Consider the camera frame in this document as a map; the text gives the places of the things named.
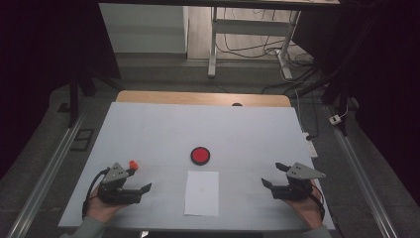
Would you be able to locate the black floor plate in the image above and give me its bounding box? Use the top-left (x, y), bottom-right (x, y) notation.
top-left (70, 128), bottom-right (95, 153)

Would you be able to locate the black metal stand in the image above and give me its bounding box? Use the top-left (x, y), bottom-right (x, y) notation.
top-left (296, 9), bottom-right (380, 137)
top-left (67, 65), bottom-right (125, 129)

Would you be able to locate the black floor cable bundle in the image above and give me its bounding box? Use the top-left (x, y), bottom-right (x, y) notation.
top-left (216, 8), bottom-right (320, 95)

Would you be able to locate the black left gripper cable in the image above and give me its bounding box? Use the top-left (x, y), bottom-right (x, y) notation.
top-left (81, 167), bottom-right (111, 219)

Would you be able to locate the white paper sheet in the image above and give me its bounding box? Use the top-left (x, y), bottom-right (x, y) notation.
top-left (183, 170), bottom-right (220, 218)

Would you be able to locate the red ink pad black case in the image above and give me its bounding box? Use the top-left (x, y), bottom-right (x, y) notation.
top-left (189, 146), bottom-right (211, 167)

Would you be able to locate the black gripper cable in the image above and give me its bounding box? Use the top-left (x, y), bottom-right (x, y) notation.
top-left (81, 167), bottom-right (111, 219)
top-left (310, 182), bottom-right (327, 221)

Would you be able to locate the white desk frame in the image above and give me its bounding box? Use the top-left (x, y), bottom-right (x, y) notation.
top-left (207, 5), bottom-right (302, 80)

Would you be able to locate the person's right hand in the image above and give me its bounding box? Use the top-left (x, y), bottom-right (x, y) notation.
top-left (285, 187), bottom-right (326, 230)

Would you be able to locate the person's left hand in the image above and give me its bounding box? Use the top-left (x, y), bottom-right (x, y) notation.
top-left (86, 184), bottom-right (129, 224)

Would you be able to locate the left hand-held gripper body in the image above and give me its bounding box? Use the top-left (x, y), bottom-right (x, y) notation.
top-left (97, 162), bottom-right (143, 205)

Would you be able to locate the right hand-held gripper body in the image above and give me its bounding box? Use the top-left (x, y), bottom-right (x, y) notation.
top-left (271, 162), bottom-right (327, 202)

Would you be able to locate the black curtain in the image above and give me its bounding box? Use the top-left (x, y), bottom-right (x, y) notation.
top-left (293, 0), bottom-right (420, 206)
top-left (0, 0), bottom-right (122, 179)

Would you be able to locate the metal floor rail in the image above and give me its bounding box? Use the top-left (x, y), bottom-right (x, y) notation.
top-left (6, 102), bottom-right (87, 238)
top-left (325, 105), bottom-right (399, 238)

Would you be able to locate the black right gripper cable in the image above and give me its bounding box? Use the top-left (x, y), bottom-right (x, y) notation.
top-left (310, 182), bottom-right (327, 221)

